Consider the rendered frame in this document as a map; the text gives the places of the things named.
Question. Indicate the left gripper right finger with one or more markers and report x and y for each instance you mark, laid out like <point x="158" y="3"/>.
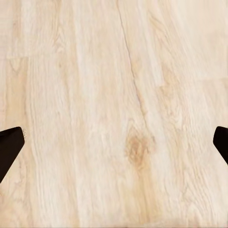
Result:
<point x="220" y="140"/>

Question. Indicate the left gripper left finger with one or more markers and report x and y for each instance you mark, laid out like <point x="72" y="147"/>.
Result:
<point x="11" y="142"/>

